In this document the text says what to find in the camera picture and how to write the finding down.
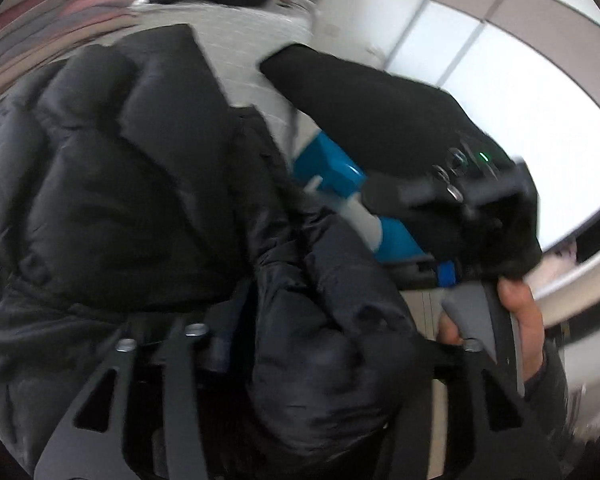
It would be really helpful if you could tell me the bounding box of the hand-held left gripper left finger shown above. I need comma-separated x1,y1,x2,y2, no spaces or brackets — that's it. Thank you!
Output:
34,321,232,480

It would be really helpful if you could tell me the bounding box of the white plastic tube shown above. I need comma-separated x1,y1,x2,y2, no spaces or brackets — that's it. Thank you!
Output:
307,175,385,257

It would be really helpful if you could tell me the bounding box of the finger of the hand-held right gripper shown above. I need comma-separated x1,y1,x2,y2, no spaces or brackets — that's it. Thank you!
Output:
397,258,457,292
361,174,462,212

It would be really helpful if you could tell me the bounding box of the black puffer jacket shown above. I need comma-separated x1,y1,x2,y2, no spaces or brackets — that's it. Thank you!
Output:
0,24,433,480

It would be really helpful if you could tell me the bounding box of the person's right hand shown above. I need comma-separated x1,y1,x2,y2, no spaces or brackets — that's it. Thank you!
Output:
437,279,547,382

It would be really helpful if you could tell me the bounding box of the blue plastic object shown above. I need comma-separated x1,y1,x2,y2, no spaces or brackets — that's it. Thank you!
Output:
291,131,433,267

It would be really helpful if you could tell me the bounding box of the white checked bed sheet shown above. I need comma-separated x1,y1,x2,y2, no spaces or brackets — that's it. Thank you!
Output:
130,0,317,163

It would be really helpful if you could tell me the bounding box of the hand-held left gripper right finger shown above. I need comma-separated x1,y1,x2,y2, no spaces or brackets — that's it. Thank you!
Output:
380,336,563,480

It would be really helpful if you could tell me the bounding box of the white curved rail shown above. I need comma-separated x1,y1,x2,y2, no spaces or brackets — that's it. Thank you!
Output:
527,244,600,325

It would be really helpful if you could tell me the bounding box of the person's right forearm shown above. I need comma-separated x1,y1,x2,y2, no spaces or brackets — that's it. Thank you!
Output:
524,350,570,443

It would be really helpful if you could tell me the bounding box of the white panelled wardrobe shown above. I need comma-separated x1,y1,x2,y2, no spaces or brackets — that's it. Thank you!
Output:
385,0,600,253

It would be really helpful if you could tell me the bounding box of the stack of folded clothes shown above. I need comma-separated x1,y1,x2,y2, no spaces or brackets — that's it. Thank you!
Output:
0,0,148,92

